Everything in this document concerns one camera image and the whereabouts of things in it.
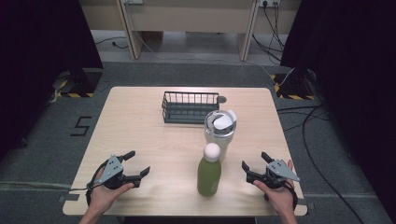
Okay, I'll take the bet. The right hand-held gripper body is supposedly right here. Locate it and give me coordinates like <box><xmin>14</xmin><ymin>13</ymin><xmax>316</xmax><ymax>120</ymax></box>
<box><xmin>252</xmin><ymin>159</ymin><xmax>301</xmax><ymax>189</ymax></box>

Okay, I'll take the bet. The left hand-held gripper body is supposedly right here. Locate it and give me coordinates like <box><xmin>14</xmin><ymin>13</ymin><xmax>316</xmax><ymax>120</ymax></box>
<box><xmin>98</xmin><ymin>154</ymin><xmax>140</xmax><ymax>190</ymax></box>

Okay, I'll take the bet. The green bottle with white cap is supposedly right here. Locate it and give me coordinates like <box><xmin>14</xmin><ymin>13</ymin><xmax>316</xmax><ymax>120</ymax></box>
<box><xmin>196</xmin><ymin>142</ymin><xmax>222</xmax><ymax>198</ymax></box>

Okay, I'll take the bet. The white tumbler with lid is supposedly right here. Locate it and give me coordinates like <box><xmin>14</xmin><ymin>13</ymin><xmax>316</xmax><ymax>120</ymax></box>
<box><xmin>204</xmin><ymin>109</ymin><xmax>238</xmax><ymax>163</ymax></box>

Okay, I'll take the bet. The dark wire basket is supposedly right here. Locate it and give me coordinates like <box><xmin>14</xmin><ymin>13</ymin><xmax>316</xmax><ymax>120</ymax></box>
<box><xmin>161</xmin><ymin>91</ymin><xmax>220</xmax><ymax>125</ymax></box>

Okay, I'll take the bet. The person's right hand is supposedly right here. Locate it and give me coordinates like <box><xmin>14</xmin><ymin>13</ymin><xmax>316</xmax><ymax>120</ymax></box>
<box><xmin>252</xmin><ymin>159</ymin><xmax>299</xmax><ymax>217</ymax></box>

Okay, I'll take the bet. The person's left hand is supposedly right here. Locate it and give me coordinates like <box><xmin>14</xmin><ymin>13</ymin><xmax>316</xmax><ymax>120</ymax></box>
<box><xmin>88</xmin><ymin>167</ymin><xmax>135</xmax><ymax>217</ymax></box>

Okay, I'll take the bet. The grey floor tape piece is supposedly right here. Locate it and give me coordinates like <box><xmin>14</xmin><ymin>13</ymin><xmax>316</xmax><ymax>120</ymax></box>
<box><xmin>293</xmin><ymin>197</ymin><xmax>316</xmax><ymax>211</ymax></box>
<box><xmin>57</xmin><ymin>193</ymin><xmax>81</xmax><ymax>203</ymax></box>

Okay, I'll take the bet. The stand base with striped tape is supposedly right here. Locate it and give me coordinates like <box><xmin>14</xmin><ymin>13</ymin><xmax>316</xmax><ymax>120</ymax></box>
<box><xmin>270</xmin><ymin>67</ymin><xmax>318</xmax><ymax>102</ymax></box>
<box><xmin>51</xmin><ymin>67</ymin><xmax>105</xmax><ymax>99</ymax></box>

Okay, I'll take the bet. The black curtain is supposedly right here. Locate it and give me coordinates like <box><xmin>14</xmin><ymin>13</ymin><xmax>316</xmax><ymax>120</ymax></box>
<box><xmin>0</xmin><ymin>0</ymin><xmax>105</xmax><ymax>161</ymax></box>
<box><xmin>279</xmin><ymin>0</ymin><xmax>396</xmax><ymax>216</ymax></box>

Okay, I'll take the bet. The beige desk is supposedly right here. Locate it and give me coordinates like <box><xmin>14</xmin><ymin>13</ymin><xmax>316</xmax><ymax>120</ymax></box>
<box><xmin>78</xmin><ymin>0</ymin><xmax>302</xmax><ymax>62</ymax></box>

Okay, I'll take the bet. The long black floor cable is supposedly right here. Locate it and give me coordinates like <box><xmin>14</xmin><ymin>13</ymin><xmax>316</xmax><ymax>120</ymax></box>
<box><xmin>301</xmin><ymin>105</ymin><xmax>366</xmax><ymax>224</ymax></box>

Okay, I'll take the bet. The left hand-held gripper cable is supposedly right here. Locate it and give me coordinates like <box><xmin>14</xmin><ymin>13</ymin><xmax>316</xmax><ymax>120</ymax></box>
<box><xmin>69</xmin><ymin>161</ymin><xmax>108</xmax><ymax>207</ymax></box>

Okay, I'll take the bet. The black cable with plug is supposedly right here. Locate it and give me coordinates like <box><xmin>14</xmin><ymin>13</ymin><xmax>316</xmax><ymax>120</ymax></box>
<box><xmin>93</xmin><ymin>35</ymin><xmax>130</xmax><ymax>50</ymax></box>

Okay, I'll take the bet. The black cable bundle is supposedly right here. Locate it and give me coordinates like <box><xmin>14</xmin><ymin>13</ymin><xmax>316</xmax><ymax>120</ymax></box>
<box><xmin>251</xmin><ymin>3</ymin><xmax>287</xmax><ymax>63</ymax></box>

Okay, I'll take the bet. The white wall socket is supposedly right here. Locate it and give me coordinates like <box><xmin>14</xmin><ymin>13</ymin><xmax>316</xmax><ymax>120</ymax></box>
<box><xmin>259</xmin><ymin>0</ymin><xmax>282</xmax><ymax>8</ymax></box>

